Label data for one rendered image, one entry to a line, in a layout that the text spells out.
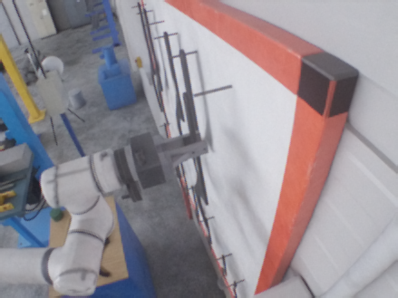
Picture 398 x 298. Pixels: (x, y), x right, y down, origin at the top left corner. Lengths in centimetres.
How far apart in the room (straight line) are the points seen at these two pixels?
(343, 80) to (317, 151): 10
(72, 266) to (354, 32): 58
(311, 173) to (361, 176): 7
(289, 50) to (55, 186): 47
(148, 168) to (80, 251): 23
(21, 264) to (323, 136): 63
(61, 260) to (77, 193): 15
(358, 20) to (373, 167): 16
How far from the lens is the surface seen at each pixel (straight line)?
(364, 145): 33
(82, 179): 53
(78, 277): 56
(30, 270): 65
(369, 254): 33
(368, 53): 29
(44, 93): 293
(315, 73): 29
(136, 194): 57
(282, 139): 41
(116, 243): 191
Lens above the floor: 252
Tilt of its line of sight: 43 degrees down
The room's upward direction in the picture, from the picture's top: 8 degrees counter-clockwise
